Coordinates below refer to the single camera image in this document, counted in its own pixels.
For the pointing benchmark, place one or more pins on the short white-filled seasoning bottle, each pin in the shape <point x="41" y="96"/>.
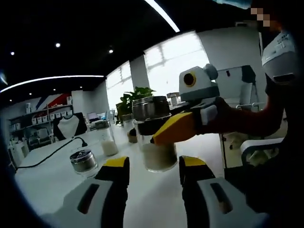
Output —
<point x="83" y="161"/>
<point x="154" y="159"/>

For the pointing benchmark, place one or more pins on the person in dark clothes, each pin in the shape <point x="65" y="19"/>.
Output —
<point x="285" y="166"/>

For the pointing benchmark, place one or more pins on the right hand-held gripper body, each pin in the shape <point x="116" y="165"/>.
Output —
<point x="202" y="88"/>

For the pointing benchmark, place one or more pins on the shelf with white bins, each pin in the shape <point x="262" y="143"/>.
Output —
<point x="40" y="118"/>

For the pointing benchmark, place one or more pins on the person's right hand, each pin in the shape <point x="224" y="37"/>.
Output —
<point x="225" y="118"/>

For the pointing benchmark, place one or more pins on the tall brown-filled seasoning bottle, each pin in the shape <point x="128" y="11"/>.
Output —
<point x="132" y="139"/>

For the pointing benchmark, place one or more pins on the tall white-filled seasoning bottle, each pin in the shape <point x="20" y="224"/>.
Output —
<point x="109" y="147"/>

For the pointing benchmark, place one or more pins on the potted green plant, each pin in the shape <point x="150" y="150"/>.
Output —
<point x="137" y="93"/>

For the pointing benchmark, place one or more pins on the grey worn chest device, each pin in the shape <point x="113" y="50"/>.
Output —
<point x="278" y="61"/>

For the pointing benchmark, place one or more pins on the curved ceiling light strip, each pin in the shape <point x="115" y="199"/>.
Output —
<point x="59" y="77"/>

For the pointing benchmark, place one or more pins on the white office chair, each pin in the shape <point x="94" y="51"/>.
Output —
<point x="256" y="143"/>

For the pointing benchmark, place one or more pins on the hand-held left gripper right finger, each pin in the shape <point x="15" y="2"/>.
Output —
<point x="213" y="204"/>

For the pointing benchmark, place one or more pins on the white partition board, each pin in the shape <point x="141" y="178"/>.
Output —
<point x="228" y="85"/>

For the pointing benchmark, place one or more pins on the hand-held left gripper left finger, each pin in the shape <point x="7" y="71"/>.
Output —
<point x="95" y="204"/>

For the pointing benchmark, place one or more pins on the long ceiling light strip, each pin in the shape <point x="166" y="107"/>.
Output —
<point x="164" y="16"/>

